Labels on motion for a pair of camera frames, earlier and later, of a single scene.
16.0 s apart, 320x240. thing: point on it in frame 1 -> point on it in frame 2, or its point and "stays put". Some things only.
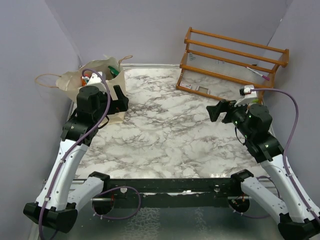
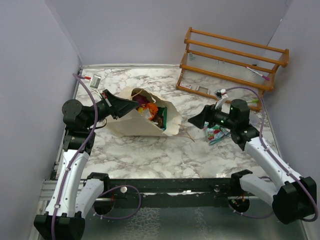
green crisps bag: x=114 y=72 -> x=162 y=112
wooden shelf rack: x=227 y=69 stays put
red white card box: x=185 y=85 stays put
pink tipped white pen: x=266 y=78 stays put
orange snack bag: x=83 y=83 -> x=153 y=109
